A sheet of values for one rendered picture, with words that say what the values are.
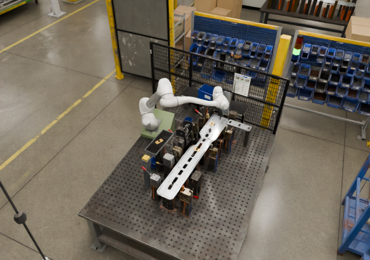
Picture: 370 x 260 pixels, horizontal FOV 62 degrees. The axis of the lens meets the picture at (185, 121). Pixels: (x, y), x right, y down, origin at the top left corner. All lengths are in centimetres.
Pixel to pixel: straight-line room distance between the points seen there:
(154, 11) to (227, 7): 280
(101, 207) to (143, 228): 50
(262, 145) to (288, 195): 86
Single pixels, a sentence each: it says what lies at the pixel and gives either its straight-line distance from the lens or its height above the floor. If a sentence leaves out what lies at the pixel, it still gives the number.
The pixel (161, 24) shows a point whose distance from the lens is 545.
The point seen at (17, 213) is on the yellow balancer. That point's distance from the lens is 92.
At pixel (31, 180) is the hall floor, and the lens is 489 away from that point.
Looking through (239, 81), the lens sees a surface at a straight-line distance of 396.
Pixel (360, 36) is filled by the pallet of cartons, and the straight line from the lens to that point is 584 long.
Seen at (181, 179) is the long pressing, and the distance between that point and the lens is 317.
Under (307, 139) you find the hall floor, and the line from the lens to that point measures 543.
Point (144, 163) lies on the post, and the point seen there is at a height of 110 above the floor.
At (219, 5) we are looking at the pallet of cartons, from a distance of 789.
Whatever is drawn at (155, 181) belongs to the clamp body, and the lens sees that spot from 311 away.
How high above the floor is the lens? 347
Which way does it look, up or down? 41 degrees down
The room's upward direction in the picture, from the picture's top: 1 degrees clockwise
